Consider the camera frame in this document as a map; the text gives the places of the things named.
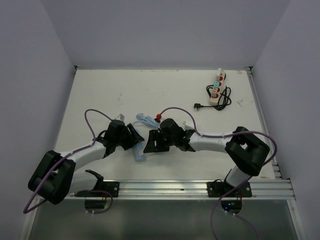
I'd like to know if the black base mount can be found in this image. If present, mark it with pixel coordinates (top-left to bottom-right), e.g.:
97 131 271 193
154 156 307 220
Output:
69 169 120 198
206 179 253 198

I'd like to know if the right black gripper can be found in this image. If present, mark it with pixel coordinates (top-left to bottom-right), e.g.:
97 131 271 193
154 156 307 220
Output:
144 129 177 153

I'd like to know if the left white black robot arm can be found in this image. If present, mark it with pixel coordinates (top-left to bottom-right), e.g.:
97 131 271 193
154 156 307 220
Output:
28 120 144 205

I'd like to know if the white plug adapter on strip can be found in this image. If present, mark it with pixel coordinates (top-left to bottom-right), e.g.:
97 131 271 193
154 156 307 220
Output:
216 68 222 79

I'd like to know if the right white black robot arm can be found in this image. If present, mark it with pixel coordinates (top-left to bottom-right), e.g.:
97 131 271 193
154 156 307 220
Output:
143 118 270 197

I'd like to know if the black power cord with plug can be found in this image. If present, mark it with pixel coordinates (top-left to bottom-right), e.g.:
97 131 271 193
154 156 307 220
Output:
193 84 233 111

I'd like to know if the light blue power strip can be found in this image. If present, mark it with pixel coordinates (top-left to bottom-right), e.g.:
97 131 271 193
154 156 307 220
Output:
133 142 147 162

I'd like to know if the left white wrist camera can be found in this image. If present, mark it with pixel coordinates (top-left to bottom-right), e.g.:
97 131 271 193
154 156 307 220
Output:
115 114 125 122

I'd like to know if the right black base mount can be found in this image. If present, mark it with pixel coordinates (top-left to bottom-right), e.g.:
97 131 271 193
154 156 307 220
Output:
206 179 253 198

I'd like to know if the right aluminium side rail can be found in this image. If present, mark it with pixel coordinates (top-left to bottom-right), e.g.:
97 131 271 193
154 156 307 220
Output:
244 66 282 180

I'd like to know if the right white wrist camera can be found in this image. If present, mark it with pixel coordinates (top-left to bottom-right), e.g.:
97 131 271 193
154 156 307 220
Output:
182 121 195 130

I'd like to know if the beige red power strip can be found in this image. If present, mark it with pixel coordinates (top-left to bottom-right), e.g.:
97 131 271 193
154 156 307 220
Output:
209 68 226 106

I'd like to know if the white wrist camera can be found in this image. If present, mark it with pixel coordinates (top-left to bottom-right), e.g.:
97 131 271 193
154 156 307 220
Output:
182 121 195 130
115 114 125 122

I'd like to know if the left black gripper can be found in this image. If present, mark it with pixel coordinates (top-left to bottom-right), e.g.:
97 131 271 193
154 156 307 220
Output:
115 123 144 150

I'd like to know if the aluminium mounting rail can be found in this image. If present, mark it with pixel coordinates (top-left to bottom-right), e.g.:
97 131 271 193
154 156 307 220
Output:
37 178 297 201

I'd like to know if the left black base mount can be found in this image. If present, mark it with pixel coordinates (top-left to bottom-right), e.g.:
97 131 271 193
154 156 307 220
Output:
69 169 120 198

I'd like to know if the cyan plug on strip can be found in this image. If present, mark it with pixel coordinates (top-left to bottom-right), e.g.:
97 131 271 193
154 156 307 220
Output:
212 81 220 92

